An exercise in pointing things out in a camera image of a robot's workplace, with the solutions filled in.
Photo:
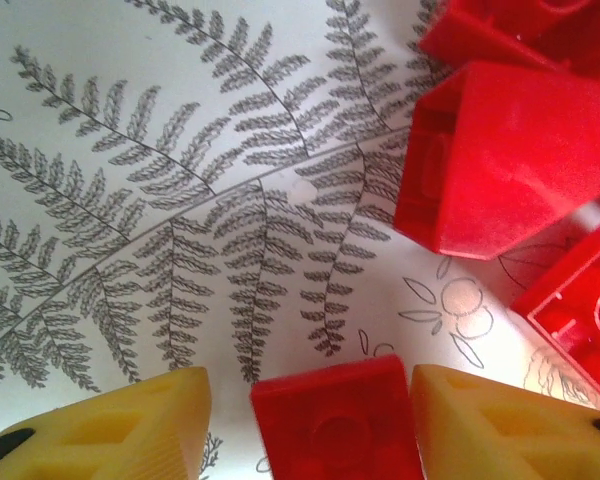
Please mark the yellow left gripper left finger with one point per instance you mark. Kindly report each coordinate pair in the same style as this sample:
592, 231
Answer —
105, 440

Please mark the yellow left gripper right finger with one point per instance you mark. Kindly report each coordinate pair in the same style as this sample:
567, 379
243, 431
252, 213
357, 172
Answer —
505, 440

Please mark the red lego brick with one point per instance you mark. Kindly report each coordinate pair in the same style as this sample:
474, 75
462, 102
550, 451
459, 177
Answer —
330, 420
580, 325
505, 165
470, 35

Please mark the floral patterned table sheet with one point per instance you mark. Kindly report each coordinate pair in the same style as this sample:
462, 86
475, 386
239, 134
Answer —
180, 200

